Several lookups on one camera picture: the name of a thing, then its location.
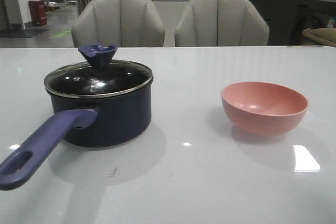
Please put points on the glass lid blue knob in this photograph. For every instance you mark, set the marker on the glass lid blue knob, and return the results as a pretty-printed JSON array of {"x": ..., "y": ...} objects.
[{"x": 99, "y": 76}]

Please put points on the pink bowl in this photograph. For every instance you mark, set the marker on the pink bowl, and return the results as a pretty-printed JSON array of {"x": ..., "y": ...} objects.
[{"x": 263, "y": 108}]

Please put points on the dark blue saucepan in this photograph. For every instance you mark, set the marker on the dark blue saucepan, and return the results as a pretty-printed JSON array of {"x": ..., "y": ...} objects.
[{"x": 99, "y": 122}]

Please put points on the left grey upholstered chair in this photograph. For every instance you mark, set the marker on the left grey upholstered chair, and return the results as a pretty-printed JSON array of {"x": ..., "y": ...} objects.
[{"x": 126, "y": 23}]

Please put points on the grey upholstered chair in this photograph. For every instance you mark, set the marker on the grey upholstered chair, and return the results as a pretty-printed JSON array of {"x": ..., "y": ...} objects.
[
  {"x": 126, "y": 23},
  {"x": 211, "y": 23}
]

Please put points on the right grey upholstered chair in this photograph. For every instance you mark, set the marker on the right grey upholstered chair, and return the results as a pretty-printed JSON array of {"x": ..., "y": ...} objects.
[{"x": 211, "y": 23}]

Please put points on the red trash bin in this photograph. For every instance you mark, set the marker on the red trash bin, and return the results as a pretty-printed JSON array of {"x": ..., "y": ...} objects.
[{"x": 37, "y": 12}]

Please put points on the dark washing machine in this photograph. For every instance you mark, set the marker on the dark washing machine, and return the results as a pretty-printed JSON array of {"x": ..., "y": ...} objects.
[{"x": 313, "y": 14}]

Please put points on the beige sofa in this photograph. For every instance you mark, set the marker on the beige sofa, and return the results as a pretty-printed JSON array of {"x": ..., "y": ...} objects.
[{"x": 320, "y": 36}]

